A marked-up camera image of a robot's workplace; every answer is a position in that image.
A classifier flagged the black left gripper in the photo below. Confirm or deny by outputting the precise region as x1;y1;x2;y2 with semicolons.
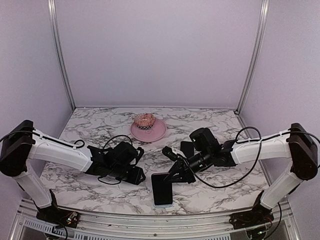
109;164;146;186

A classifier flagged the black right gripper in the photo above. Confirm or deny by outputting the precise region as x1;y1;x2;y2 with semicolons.
163;149;213;184

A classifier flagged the black smartphone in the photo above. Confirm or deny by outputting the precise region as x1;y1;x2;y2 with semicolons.
180;141;195;159

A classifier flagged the light blue phone case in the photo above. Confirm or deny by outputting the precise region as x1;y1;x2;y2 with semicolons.
150;172;175;208

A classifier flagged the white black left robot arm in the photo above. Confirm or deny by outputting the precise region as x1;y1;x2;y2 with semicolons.
0;120;146;223

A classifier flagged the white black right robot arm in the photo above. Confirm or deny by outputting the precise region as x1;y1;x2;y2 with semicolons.
162;123;320;224

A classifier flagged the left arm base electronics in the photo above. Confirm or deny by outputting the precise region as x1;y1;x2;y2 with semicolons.
36;197;80;229

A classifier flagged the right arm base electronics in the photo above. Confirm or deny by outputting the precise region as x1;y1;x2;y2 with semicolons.
229;200;274;230

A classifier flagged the pink plate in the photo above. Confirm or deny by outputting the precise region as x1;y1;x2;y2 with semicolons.
130;119;167;143

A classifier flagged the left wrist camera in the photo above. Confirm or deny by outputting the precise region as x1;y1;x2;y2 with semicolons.
134;147;145;165

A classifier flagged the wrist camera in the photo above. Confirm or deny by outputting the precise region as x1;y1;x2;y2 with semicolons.
162;146;186;162
134;147;145;165

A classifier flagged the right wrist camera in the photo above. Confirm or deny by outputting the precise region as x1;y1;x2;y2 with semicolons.
162;146;186;162

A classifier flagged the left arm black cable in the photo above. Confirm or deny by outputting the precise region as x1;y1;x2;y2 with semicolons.
0;129;141;186

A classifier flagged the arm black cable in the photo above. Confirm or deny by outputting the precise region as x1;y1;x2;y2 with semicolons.
174;126;320;189
0;129;141;186

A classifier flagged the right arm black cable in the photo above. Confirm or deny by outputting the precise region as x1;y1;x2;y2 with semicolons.
174;126;320;189

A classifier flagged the aluminium table front rail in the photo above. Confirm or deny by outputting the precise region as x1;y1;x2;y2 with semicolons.
8;199;301;240

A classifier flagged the right aluminium frame post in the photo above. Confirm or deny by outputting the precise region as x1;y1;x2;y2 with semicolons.
235;0;270;115

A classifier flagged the aluminium frame post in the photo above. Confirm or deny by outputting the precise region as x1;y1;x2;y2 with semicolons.
235;0;270;115
47;0;76;112

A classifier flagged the left aluminium frame post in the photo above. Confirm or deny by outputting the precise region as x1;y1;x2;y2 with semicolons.
47;0;76;112

